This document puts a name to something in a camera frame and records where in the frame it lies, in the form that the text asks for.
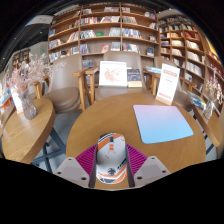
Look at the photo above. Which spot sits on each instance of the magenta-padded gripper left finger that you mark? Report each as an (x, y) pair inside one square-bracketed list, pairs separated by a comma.
[(85, 159)]

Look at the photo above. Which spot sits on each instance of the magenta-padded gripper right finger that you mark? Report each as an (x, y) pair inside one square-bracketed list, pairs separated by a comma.
[(138, 159)]

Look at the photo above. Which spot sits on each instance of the white orange patterned computer mouse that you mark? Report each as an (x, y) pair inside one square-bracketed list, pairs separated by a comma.
[(111, 156)]

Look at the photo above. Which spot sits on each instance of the pink blue gradient mouse pad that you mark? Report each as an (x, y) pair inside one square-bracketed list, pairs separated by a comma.
[(161, 123)]

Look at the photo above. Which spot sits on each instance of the beige wooden armchair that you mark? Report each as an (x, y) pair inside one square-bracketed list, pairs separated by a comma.
[(133, 59), (65, 76), (183, 98)]

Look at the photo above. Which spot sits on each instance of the glass vase with pink flowers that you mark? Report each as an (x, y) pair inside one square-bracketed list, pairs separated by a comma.
[(28, 106)]

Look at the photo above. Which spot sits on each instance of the white red standing sign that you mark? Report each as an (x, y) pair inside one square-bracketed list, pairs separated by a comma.
[(167, 83)]

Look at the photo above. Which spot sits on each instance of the dark blue book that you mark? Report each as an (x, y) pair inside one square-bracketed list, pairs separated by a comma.
[(134, 77)]

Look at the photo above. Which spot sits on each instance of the stack of colourful books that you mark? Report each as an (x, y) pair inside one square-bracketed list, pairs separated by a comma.
[(197, 100)]

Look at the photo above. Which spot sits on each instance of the white picture board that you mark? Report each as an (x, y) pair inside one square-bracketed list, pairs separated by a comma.
[(113, 74)]

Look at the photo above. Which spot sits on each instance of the small white table sign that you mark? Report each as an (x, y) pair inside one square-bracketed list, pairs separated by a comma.
[(16, 101)]

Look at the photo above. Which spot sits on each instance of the small distant wooden bookshelf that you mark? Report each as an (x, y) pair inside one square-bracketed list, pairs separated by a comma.
[(20, 60)]

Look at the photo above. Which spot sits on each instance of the tall wooden bookshelf with poster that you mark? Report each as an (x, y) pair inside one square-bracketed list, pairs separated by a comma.
[(190, 50)]

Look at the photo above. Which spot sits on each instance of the wide wooden bookshelf with books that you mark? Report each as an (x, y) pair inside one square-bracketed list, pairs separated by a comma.
[(100, 28)]

